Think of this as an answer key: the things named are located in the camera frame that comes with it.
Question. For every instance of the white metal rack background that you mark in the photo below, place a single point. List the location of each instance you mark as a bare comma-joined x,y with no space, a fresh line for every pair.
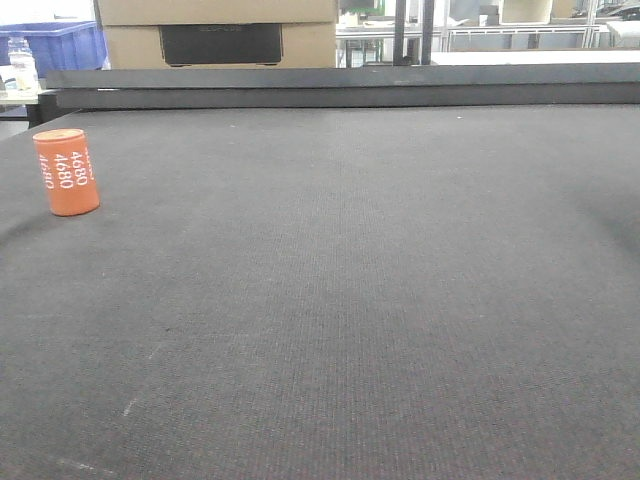
570,41

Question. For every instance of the lower cardboard box black print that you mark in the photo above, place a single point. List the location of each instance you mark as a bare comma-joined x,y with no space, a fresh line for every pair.
305,45

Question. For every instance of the orange cylinder marked 4680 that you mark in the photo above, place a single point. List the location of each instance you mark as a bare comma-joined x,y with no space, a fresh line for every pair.
67,171

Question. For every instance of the upper cardboard box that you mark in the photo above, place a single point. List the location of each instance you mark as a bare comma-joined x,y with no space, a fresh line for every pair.
124,13

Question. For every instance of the dark grey board stack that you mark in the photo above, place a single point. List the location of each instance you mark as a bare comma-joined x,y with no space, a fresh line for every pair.
368,87

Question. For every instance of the blue plastic crate background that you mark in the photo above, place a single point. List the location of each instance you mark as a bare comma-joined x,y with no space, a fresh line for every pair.
59,45

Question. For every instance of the clear plastic water bottle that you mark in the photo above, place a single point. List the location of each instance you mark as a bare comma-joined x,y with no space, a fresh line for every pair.
23,64

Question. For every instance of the black vertical post left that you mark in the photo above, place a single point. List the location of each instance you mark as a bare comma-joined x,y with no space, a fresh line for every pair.
399,32

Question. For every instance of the black vertical post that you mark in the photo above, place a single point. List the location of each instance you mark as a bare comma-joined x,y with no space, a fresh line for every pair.
399,32
427,30

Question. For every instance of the black vertical post right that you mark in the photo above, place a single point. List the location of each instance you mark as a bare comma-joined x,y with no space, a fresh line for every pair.
427,30

